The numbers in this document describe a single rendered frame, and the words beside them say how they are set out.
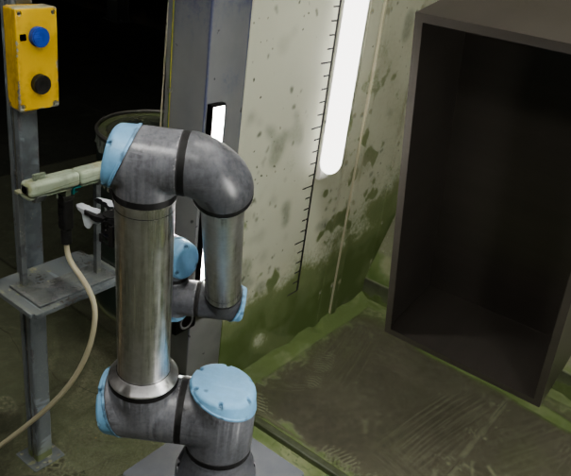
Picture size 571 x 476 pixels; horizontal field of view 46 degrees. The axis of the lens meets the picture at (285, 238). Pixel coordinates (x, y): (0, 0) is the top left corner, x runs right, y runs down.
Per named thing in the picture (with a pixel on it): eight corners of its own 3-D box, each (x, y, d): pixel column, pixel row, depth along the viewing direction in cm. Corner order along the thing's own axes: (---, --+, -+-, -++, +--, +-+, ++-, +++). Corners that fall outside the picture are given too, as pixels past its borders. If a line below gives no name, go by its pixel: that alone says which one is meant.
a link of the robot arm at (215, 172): (260, 125, 118) (248, 291, 176) (189, 116, 118) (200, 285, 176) (252, 179, 112) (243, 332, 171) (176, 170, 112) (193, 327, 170)
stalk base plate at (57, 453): (44, 437, 249) (44, 435, 249) (65, 454, 243) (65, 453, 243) (15, 454, 240) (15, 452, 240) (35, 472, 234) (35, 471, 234)
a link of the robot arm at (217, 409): (248, 470, 150) (257, 408, 142) (171, 461, 149) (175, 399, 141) (254, 422, 163) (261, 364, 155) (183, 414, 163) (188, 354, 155)
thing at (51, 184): (33, 259, 181) (29, 179, 170) (23, 252, 183) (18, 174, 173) (168, 212, 216) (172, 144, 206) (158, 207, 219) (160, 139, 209)
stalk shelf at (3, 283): (80, 253, 217) (80, 249, 217) (126, 281, 206) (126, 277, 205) (-10, 286, 195) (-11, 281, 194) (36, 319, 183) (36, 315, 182)
